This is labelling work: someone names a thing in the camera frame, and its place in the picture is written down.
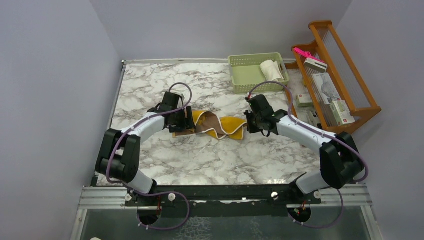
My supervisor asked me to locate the yellow bear towel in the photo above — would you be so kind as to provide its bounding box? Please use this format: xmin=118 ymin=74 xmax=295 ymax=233
xmin=172 ymin=110 xmax=248 ymax=141

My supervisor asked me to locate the white towel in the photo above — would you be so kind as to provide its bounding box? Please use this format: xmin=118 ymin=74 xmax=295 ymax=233
xmin=260 ymin=60 xmax=285 ymax=82

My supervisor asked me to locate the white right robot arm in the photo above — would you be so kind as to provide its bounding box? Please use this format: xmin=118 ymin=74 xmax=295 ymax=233
xmin=244 ymin=94 xmax=365 ymax=204

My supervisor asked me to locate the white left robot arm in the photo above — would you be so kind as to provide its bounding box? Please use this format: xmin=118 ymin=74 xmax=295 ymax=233
xmin=95 ymin=91 xmax=195 ymax=206

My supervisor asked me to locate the small white green box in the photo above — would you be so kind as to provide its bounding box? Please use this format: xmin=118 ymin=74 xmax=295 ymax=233
xmin=295 ymin=93 xmax=314 ymax=108

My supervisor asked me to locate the green plastic basket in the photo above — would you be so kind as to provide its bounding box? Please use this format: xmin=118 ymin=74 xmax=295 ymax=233
xmin=227 ymin=52 xmax=290 ymax=94

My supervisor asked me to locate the wooden rack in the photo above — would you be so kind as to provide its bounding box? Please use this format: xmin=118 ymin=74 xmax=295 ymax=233
xmin=285 ymin=20 xmax=382 ymax=134

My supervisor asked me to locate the clear plastic package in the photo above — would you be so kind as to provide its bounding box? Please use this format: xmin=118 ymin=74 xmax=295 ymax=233
xmin=312 ymin=72 xmax=342 ymax=105

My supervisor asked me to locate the white grey box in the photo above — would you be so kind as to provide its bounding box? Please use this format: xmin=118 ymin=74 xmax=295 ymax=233
xmin=303 ymin=57 xmax=328 ymax=73

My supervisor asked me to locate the pink clip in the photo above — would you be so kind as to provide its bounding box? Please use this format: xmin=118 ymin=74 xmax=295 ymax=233
xmin=292 ymin=47 xmax=324 ymax=63

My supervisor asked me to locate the white green box upper shelf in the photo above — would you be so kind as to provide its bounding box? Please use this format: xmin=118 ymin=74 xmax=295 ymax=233
xmin=329 ymin=100 xmax=356 ymax=126

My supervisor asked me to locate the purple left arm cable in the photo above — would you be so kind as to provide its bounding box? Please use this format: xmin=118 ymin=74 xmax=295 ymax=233
xmin=105 ymin=82 xmax=193 ymax=231

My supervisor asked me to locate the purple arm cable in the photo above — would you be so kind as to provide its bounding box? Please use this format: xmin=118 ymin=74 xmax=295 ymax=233
xmin=245 ymin=80 xmax=370 ymax=229
xmin=105 ymin=82 xmax=193 ymax=231

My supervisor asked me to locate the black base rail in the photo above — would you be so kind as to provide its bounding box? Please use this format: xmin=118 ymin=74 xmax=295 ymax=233
xmin=124 ymin=184 xmax=322 ymax=218

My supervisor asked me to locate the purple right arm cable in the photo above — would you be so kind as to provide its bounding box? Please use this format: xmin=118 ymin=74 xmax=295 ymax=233
xmin=245 ymin=80 xmax=370 ymax=229

